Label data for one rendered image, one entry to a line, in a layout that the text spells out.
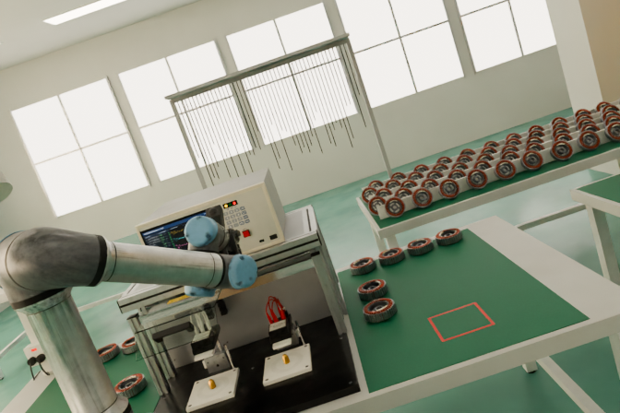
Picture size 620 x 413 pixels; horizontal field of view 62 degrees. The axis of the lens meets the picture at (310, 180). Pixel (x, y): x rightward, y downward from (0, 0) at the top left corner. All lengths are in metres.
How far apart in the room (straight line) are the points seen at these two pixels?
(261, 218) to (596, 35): 3.79
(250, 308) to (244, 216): 0.38
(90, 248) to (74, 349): 0.23
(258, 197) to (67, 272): 0.79
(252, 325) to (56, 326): 0.92
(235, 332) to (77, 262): 1.02
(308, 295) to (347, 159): 6.21
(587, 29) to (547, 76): 3.96
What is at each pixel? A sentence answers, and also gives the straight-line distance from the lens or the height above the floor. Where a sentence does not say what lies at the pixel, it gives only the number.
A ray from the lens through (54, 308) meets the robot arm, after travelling 1.12.
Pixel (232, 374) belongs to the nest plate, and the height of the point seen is 0.78.
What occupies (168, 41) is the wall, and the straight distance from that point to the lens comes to 8.12.
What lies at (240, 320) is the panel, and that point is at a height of 0.86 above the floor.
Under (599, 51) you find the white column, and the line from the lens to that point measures 4.94.
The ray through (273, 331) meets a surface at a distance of 1.69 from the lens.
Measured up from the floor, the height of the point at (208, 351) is 0.88.
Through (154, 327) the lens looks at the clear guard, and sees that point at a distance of 1.56.
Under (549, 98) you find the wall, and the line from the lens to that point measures 8.83.
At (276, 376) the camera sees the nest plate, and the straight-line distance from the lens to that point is 1.63.
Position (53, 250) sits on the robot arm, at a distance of 1.00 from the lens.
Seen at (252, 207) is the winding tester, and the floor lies 1.25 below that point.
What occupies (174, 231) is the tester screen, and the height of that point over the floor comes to 1.26.
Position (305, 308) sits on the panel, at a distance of 1.88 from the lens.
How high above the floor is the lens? 1.54
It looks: 9 degrees down
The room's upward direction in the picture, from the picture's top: 19 degrees counter-clockwise
